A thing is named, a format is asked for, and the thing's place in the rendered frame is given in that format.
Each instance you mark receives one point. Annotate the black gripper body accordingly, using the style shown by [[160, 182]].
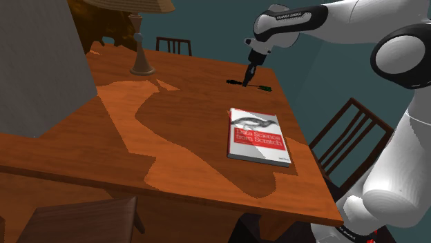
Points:
[[251, 71]]

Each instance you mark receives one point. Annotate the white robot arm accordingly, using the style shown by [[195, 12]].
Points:
[[397, 188]]

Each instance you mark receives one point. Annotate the black and green thin tool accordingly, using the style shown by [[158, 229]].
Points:
[[264, 88]]

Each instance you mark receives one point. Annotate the wooden table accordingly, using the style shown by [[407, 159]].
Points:
[[188, 107]]

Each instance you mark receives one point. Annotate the red and white book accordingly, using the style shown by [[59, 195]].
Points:
[[257, 148]]

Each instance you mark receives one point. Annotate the dark wooden slatted chair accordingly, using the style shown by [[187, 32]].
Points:
[[350, 134], [173, 42]]

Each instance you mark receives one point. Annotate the brown table lamp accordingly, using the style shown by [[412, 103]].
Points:
[[141, 64]]

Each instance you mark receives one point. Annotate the large grey box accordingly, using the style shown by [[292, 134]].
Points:
[[37, 67]]

